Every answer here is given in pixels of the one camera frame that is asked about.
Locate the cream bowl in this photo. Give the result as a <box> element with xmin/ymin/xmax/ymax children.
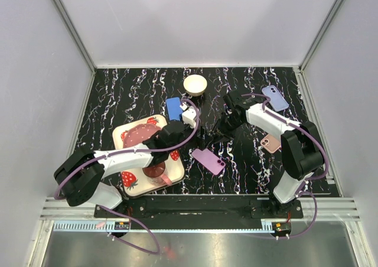
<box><xmin>183</xmin><ymin>74</ymin><xmax>207</xmax><ymax>97</ymax></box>

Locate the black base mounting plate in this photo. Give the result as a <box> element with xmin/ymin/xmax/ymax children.
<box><xmin>93</xmin><ymin>194</ymin><xmax>305</xmax><ymax>231</ymax></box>

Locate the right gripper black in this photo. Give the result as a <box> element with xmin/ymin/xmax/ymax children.
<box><xmin>213</xmin><ymin>112</ymin><xmax>243</xmax><ymax>144</ymax></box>

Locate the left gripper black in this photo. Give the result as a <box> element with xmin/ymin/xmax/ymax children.
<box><xmin>168</xmin><ymin>119</ymin><xmax>213</xmax><ymax>154</ymax></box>

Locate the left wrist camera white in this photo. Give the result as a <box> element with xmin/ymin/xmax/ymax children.
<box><xmin>180</xmin><ymin>103</ymin><xmax>197</xmax><ymax>129</ymax></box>

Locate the purple phone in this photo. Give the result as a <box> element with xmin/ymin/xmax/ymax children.
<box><xmin>191</xmin><ymin>149</ymin><xmax>226</xmax><ymax>175</ymax></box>

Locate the black phone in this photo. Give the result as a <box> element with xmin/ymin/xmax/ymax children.
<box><xmin>199</xmin><ymin>127</ymin><xmax>231</xmax><ymax>150</ymax></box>

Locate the pink dotted plate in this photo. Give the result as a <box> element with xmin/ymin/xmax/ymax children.
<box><xmin>123</xmin><ymin>123</ymin><xmax>161</xmax><ymax>148</ymax></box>

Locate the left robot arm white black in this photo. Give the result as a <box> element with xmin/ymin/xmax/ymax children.
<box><xmin>54</xmin><ymin>121</ymin><xmax>199</xmax><ymax>217</ymax></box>

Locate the lilac cased phone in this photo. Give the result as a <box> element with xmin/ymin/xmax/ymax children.
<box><xmin>262</xmin><ymin>85</ymin><xmax>289</xmax><ymax>112</ymax></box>

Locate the pink glass mug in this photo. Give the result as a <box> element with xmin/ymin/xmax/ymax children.
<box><xmin>142</xmin><ymin>162</ymin><xmax>172</xmax><ymax>186</ymax></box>

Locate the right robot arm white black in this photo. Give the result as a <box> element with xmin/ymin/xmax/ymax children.
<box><xmin>211</xmin><ymin>90</ymin><xmax>330</xmax><ymax>218</ymax></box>

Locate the pink phone case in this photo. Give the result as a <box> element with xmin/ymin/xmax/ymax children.
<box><xmin>260</xmin><ymin>134</ymin><xmax>281</xmax><ymax>154</ymax></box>

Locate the blue phone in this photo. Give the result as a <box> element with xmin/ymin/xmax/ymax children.
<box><xmin>166</xmin><ymin>97</ymin><xmax>183</xmax><ymax>121</ymax></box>

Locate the strawberry pattern tray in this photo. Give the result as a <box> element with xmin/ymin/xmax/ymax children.
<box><xmin>112</xmin><ymin>115</ymin><xmax>185</xmax><ymax>198</ymax></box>

